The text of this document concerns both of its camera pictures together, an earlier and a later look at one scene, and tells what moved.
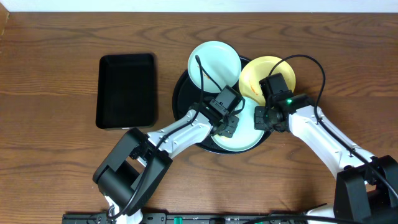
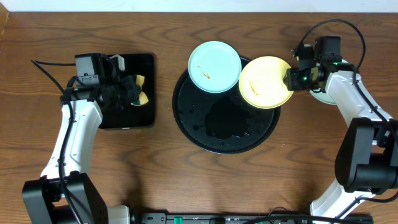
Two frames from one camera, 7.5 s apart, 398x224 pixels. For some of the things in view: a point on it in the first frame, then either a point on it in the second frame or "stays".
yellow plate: x=255 y=70 stays
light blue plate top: x=221 y=60 stays
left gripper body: x=228 y=126 to x=130 y=90
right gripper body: x=264 y=120 to x=301 y=80
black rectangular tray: x=126 y=91 stays
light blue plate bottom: x=245 y=137 to x=323 y=96
